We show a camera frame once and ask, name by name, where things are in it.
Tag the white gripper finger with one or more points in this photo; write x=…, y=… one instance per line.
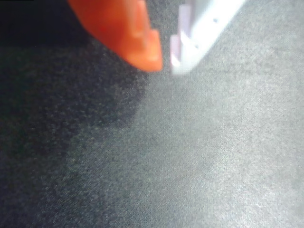
x=204, y=28

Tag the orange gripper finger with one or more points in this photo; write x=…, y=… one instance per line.
x=123, y=31

